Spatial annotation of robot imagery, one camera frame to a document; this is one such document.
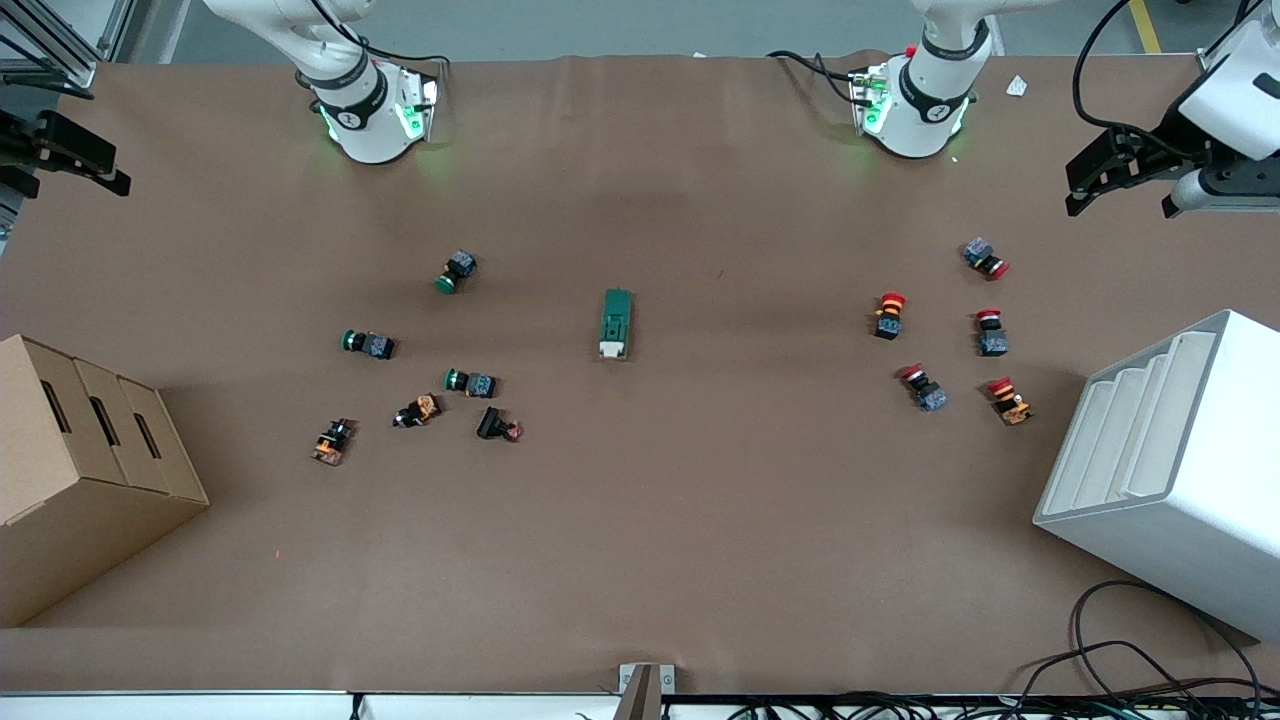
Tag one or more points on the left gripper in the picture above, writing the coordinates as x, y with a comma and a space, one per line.
1166, 143

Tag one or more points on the black switch red lamp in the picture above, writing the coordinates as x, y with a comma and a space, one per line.
496, 425

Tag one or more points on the white paper scrap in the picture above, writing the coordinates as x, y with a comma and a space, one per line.
1017, 86

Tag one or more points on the red button orange contact block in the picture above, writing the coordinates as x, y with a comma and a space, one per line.
1009, 400

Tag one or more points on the cardboard box with slots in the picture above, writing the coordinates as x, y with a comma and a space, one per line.
90, 500

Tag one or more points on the aluminium frame profile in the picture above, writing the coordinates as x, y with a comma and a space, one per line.
1212, 60
50, 45

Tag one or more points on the green load switch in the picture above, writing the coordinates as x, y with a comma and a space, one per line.
616, 323

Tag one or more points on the black selector orange block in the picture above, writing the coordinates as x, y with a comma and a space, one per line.
332, 441
418, 411

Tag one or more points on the brown table mat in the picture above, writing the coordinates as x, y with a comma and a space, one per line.
700, 520

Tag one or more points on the red button orange striped collar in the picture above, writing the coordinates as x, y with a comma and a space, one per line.
889, 315

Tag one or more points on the base connector plate green light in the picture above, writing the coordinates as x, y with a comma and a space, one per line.
870, 100
415, 110

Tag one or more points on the red mushroom button grey block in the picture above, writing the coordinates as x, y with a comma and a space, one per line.
985, 258
923, 387
991, 334

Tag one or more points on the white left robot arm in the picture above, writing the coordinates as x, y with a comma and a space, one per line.
925, 110

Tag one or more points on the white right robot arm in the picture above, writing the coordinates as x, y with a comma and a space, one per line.
365, 120

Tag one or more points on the green pushbutton grey block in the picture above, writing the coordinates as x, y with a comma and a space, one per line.
470, 382
368, 344
456, 271

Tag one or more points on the grey metal bracket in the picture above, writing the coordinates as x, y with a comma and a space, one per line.
645, 690

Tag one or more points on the white compartment bin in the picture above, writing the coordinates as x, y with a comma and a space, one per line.
1190, 480

